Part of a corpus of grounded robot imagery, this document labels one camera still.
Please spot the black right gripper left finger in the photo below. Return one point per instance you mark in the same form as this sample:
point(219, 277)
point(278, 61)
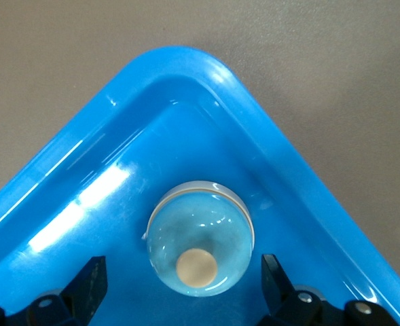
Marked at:
point(84, 292)

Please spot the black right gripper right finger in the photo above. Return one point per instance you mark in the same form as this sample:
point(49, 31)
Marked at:
point(281, 299)

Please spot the blue dome call bell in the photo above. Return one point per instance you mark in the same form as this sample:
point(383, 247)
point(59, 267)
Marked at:
point(199, 231)

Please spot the blue plastic tray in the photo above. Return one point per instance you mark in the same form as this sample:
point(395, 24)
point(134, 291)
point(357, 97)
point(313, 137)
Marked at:
point(186, 153)

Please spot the brown table mat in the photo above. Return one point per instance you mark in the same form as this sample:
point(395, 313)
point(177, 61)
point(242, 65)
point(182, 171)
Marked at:
point(50, 51)

